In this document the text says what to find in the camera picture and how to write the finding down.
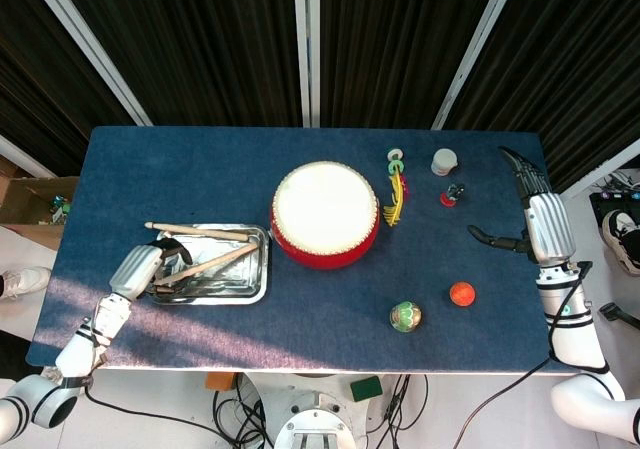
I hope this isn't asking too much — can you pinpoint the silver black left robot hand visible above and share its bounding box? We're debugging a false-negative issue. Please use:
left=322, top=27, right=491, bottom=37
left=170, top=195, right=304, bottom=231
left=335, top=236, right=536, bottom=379
left=108, top=237, right=194, bottom=301

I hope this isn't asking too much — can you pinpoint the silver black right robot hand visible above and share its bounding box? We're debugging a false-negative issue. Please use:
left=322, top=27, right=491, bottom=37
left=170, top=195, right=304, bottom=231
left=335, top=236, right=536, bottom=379
left=467, top=145, right=578, bottom=267

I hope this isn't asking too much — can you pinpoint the wooden drumstick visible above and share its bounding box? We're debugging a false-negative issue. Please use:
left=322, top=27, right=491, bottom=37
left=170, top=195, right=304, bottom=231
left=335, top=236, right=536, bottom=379
left=143, top=221, right=250, bottom=243
left=153, top=243, right=260, bottom=287

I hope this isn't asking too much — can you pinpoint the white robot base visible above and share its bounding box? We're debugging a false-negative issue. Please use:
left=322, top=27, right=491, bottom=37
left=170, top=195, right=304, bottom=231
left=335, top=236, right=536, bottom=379
left=239, top=372, right=391, bottom=449

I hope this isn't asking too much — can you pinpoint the shiny metal tray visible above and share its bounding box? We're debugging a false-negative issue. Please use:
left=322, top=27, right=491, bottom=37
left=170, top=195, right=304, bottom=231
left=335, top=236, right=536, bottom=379
left=149, top=223, right=271, bottom=306

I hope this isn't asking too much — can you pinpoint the red drum with white skin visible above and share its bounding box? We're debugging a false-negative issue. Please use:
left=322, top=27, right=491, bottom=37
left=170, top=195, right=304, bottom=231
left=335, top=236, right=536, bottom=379
left=269, top=160, right=381, bottom=270

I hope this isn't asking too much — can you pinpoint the black box with lights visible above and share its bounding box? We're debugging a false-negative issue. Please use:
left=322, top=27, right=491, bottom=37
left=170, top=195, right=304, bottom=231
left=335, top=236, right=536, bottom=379
left=589, top=191, right=640, bottom=223

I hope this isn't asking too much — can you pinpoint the black and white sneaker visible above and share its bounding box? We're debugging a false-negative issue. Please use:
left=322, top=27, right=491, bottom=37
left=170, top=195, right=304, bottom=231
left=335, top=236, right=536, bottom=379
left=599, top=209, right=640, bottom=276

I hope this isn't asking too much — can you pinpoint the small figurine with red base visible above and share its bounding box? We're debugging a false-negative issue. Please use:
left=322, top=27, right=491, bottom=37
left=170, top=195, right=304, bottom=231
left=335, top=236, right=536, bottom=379
left=439, top=182, right=467, bottom=207

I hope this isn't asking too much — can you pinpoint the black handheld device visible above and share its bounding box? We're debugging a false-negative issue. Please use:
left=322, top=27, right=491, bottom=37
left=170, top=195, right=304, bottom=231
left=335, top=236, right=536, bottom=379
left=598, top=302, right=640, bottom=328

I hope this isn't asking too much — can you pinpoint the orange ball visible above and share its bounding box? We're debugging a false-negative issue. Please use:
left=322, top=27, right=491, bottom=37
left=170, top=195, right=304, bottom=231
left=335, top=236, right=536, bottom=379
left=448, top=281, right=477, bottom=309

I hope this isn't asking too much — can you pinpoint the small white cylinder cup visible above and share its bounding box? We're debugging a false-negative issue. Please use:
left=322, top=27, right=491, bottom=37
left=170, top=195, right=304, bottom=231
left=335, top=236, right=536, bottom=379
left=430, top=148, right=459, bottom=177

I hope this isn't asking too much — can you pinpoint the brown cardboard box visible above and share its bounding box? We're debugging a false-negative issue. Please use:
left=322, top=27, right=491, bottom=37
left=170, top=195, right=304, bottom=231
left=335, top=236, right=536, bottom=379
left=0, top=175, right=80, bottom=226

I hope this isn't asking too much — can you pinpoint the orange box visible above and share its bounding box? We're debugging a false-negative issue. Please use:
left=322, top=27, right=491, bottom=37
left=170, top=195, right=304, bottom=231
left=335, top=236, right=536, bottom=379
left=205, top=372, right=236, bottom=392

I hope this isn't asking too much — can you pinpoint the yellow feather shuttlecock toy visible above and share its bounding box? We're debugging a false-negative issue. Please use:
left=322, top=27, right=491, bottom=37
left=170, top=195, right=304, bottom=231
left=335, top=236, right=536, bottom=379
left=383, top=148, right=412, bottom=229

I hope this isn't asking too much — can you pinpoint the green and gold ball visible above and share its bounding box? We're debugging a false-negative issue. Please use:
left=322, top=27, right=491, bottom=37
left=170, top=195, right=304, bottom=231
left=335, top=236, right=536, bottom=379
left=389, top=299, right=423, bottom=331

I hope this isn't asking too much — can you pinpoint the blue felt table mat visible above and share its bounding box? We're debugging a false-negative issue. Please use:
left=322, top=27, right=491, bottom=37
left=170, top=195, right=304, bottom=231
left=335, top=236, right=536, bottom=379
left=25, top=126, right=592, bottom=374

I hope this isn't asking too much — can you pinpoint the green block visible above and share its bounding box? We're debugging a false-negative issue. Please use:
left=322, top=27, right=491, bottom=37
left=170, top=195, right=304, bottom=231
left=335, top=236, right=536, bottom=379
left=349, top=376, right=384, bottom=403

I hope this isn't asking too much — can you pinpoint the white frame post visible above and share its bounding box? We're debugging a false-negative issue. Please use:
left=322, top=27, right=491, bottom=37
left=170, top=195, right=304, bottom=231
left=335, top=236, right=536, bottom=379
left=431, top=0, right=525, bottom=131
left=20, top=0, right=154, bottom=128
left=553, top=137, right=640, bottom=201
left=0, top=132, right=57, bottom=179
left=291, top=0, right=322, bottom=129

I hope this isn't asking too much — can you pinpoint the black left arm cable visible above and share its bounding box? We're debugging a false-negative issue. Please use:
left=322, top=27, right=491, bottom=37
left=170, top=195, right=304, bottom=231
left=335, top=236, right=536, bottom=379
left=83, top=384, right=236, bottom=445

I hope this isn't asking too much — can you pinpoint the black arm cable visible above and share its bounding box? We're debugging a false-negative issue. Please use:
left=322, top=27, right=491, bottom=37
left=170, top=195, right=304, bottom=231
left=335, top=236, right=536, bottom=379
left=83, top=384, right=236, bottom=445
left=457, top=260, right=594, bottom=449

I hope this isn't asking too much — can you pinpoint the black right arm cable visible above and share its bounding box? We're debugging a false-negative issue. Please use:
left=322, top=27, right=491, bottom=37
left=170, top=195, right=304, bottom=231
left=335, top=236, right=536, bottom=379
left=457, top=260, right=594, bottom=449

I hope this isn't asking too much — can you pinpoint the black cable bundle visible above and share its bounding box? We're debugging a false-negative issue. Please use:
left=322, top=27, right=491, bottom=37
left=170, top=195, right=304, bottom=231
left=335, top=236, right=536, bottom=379
left=211, top=386, right=275, bottom=449
left=374, top=373, right=432, bottom=449

